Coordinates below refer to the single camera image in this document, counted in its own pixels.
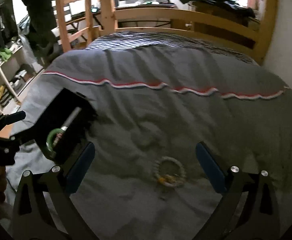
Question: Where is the striped bed sheet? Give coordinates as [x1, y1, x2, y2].
[85, 31, 256, 63]

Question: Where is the dark desk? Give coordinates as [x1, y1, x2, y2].
[90, 1, 178, 32]

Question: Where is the wooden ladder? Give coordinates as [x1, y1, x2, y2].
[54, 0, 99, 53]

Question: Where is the hanging dark clothing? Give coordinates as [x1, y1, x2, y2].
[11, 0, 74, 55]

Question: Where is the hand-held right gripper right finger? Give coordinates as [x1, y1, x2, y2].
[195, 141, 282, 240]

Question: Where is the grey blanket with red stripe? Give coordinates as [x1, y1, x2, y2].
[5, 44, 292, 240]

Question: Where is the white shelf unit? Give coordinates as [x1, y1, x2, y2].
[0, 29, 45, 114]

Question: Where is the black jewelry box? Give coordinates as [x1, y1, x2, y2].
[34, 87, 98, 166]

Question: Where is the wooden bed frame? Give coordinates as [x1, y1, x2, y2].
[85, 0, 280, 66]

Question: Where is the green bangle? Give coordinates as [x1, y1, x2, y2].
[46, 128, 66, 153]

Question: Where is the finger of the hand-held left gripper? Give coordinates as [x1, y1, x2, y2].
[9, 126, 37, 144]
[0, 111, 26, 132]

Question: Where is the wooden dresser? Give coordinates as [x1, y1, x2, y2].
[190, 0, 262, 34]

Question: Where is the green cloth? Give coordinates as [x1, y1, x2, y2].
[0, 48, 13, 62]

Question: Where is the silver tube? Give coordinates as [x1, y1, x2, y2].
[61, 107, 83, 132]

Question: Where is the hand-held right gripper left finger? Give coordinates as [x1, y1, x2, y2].
[12, 142, 99, 240]

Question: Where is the white bead bracelet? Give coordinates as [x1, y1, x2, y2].
[153, 156, 187, 187]

